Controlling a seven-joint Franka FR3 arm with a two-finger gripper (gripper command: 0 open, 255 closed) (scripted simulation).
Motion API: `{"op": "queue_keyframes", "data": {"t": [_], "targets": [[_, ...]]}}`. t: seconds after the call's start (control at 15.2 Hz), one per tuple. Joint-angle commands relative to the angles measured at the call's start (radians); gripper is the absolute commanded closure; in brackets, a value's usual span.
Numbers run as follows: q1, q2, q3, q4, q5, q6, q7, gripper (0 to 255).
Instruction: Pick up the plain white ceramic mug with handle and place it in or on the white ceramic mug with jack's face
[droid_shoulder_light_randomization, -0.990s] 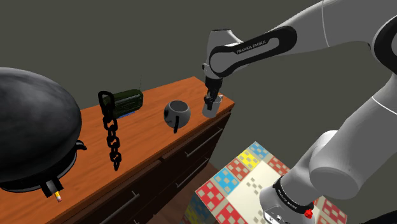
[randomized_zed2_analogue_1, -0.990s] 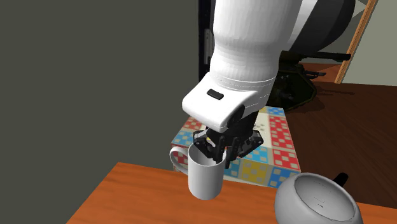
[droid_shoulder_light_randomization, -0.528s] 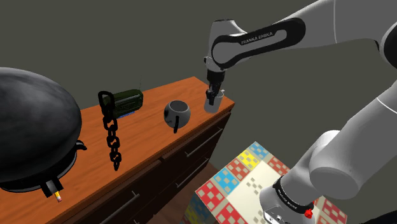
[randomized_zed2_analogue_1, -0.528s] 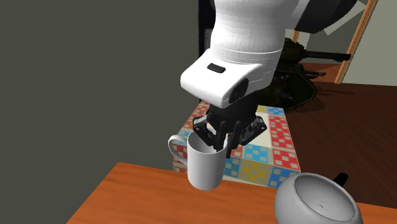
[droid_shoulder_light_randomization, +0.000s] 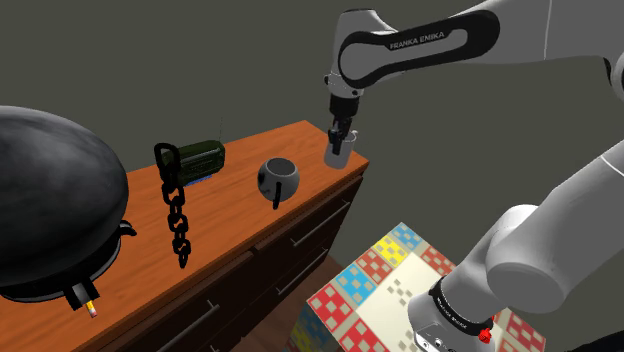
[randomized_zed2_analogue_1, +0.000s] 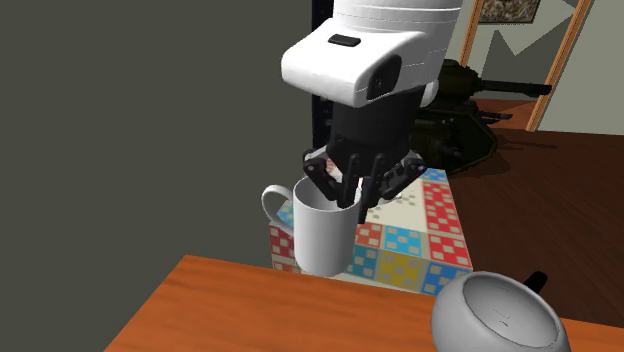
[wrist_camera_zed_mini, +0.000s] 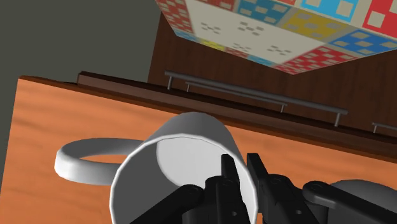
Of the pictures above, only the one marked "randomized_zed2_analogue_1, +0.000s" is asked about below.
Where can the dark green toy tank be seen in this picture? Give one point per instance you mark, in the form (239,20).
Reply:
(453,141)

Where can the patterned robot stand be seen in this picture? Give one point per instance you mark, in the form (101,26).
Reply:
(414,244)

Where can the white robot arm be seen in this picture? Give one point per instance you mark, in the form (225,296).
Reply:
(370,44)

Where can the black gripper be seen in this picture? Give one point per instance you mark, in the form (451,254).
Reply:
(373,129)

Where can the white mug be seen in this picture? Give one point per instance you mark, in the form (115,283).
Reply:
(322,239)

